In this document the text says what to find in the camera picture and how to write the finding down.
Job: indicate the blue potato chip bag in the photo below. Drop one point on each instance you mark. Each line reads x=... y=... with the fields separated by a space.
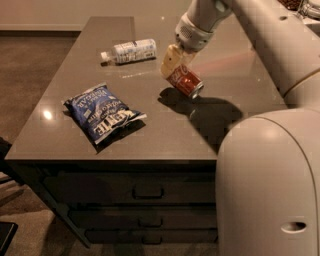
x=99 y=113

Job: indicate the red coke can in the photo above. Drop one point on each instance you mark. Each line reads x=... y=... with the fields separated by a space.
x=186 y=81

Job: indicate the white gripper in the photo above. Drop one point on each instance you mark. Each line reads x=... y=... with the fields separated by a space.
x=194 y=36

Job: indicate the dark drawer cabinet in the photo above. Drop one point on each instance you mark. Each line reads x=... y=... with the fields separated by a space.
x=94 y=199

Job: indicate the top left drawer handle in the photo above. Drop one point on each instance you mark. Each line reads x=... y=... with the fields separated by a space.
x=147 y=195

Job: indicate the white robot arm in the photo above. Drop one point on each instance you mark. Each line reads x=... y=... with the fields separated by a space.
x=268 y=167

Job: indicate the dark woven basket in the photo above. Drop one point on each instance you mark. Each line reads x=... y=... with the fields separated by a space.
x=291 y=5

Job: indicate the middle left drawer handle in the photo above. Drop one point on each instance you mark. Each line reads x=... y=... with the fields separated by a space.
x=144 y=223

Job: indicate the drawer handle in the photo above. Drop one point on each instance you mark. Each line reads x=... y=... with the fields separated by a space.
x=144 y=223
x=147 y=195
x=151 y=240

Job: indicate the clear plastic water bottle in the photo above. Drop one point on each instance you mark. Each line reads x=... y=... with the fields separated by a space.
x=130 y=52

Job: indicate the black object at floor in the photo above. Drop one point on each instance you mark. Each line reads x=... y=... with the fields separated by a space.
x=7 y=232

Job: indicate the bottom left drawer handle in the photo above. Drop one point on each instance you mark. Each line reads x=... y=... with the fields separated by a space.
x=151 y=240

